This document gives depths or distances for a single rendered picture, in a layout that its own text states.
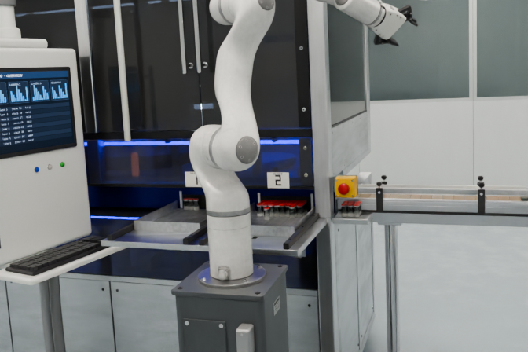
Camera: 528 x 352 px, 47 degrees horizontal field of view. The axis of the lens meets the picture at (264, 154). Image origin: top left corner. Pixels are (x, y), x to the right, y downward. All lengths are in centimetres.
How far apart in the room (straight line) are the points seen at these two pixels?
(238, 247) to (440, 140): 527
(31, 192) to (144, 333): 79
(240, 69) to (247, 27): 11
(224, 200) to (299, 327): 92
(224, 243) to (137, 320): 112
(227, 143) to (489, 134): 539
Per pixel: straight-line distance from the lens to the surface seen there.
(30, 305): 298
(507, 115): 674
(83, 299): 280
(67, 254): 222
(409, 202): 228
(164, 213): 242
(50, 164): 239
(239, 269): 165
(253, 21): 159
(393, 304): 245
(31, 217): 236
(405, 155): 681
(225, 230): 162
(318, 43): 217
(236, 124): 155
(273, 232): 202
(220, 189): 162
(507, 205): 228
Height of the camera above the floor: 142
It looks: 8 degrees down
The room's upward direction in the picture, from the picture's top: 3 degrees counter-clockwise
